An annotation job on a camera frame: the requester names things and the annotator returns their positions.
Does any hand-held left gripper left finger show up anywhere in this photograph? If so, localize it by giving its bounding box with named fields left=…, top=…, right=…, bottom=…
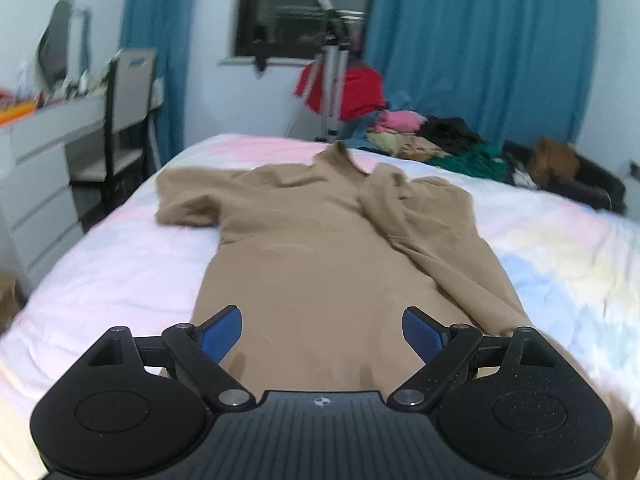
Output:
left=84, top=304, right=257, bottom=410

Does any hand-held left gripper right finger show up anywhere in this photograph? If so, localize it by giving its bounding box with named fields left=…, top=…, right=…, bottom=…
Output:
left=387, top=305, right=566, bottom=410

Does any tan printed t-shirt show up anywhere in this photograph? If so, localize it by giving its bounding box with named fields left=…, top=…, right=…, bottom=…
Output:
left=155, top=141, right=637, bottom=480

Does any pastel bedsheet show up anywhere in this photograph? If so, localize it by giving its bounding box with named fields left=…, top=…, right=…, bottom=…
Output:
left=0, top=132, right=640, bottom=480

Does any green garment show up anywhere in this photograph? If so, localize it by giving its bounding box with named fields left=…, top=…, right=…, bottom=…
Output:
left=429, top=142, right=512, bottom=182

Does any white patterned cloth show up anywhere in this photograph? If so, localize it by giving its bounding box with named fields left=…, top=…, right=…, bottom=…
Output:
left=509, top=169, right=542, bottom=192

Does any light brown garment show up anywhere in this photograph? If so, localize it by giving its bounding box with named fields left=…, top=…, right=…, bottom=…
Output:
left=394, top=138, right=452, bottom=162

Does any yellow garment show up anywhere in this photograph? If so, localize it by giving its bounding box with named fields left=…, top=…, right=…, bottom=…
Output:
left=367, top=130, right=402, bottom=154

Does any black garment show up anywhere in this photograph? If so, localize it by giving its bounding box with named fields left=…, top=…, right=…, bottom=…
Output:
left=416, top=116, right=484, bottom=154

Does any blue garment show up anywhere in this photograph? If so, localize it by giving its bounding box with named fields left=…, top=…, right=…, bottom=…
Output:
left=344, top=109, right=389, bottom=152

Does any brown box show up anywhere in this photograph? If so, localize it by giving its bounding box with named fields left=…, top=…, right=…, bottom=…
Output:
left=0, top=272, right=25, bottom=327

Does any pink garment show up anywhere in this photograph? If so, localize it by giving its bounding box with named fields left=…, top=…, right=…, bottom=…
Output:
left=375, top=109, right=427, bottom=134

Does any brown garment on dark heap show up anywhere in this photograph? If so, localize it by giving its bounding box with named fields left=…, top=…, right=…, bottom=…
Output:
left=529, top=135, right=582, bottom=182

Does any white dressing table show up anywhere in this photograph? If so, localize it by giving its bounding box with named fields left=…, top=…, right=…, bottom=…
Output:
left=0, top=92, right=110, bottom=295

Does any red garment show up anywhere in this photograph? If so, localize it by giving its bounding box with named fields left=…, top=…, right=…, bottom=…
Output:
left=292, top=62, right=389, bottom=122

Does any grey black chair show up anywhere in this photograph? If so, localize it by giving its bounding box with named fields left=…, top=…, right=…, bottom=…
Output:
left=69, top=47, right=162, bottom=202

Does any silver tripod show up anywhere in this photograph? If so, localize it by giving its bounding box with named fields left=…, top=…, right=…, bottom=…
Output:
left=252, top=0, right=367, bottom=142

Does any wide blue curtain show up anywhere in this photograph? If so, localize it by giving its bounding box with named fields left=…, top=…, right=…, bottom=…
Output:
left=362, top=0, right=601, bottom=150

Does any narrow blue curtain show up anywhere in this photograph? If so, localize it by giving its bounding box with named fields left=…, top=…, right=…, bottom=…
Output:
left=120, top=0, right=202, bottom=171

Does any orange box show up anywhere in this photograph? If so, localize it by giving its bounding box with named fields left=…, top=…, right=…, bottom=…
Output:
left=0, top=100, right=40, bottom=127

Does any wavy mirror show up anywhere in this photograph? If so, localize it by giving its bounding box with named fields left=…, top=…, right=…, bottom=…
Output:
left=37, top=0, right=94, bottom=89

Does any dark window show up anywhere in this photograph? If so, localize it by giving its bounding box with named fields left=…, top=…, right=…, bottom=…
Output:
left=234, top=0, right=379, bottom=59

